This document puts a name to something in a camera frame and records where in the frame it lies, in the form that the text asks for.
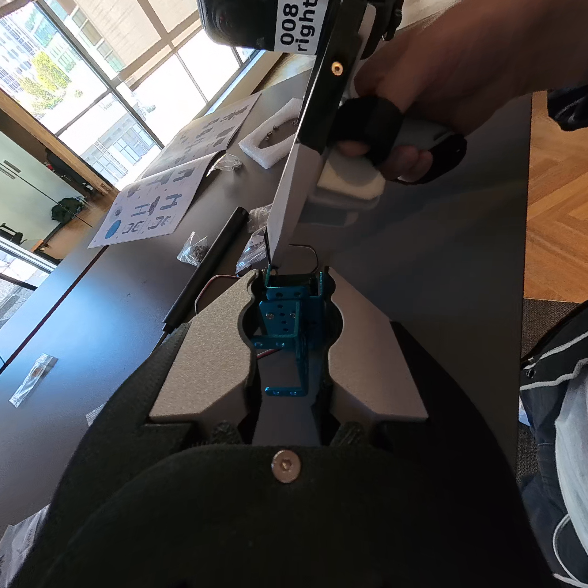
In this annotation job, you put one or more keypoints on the person's white shirt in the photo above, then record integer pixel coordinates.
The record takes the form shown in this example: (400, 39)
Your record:
(576, 459)

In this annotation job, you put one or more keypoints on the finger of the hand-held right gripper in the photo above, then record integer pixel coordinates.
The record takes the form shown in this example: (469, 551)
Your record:
(294, 193)

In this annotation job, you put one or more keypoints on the black servo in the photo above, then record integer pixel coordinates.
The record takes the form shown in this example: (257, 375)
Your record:
(289, 321)

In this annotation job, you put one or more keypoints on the dark brown desk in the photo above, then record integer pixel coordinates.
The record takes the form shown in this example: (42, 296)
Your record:
(436, 252)

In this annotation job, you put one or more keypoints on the dark green bag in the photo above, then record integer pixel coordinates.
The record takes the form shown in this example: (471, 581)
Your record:
(69, 209)

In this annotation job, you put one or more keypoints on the clear bag with silver nuts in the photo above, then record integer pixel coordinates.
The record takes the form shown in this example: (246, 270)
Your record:
(250, 257)

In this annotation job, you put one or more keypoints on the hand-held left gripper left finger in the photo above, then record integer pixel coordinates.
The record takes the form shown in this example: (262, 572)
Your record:
(206, 367)

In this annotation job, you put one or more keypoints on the person's striped black jacket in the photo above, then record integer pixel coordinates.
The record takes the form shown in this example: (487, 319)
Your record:
(537, 413)

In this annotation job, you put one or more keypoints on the long twisted clear plastic bag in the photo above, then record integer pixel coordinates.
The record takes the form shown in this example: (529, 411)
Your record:
(18, 542)

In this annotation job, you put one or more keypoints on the white foam square with hole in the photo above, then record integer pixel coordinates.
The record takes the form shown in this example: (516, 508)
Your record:
(253, 143)

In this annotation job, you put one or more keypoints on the small clear plastic screw bag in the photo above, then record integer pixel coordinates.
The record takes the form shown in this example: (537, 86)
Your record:
(94, 415)
(34, 379)
(195, 250)

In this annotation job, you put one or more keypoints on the open white instruction booklet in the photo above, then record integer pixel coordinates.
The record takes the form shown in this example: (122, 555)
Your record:
(151, 202)

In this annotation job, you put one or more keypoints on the clear bag with dark screws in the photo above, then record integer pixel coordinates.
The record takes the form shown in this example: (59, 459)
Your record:
(259, 218)

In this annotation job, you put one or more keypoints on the person's right hand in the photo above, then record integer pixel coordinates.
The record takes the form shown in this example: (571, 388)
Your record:
(436, 82)

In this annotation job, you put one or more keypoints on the black screwdriver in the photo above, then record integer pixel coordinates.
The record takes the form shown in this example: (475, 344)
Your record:
(216, 257)

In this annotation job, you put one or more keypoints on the crumpled clear plastic scrap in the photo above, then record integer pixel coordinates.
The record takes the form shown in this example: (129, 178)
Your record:
(225, 163)

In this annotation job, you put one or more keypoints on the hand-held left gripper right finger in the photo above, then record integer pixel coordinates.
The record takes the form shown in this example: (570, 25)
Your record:
(372, 367)

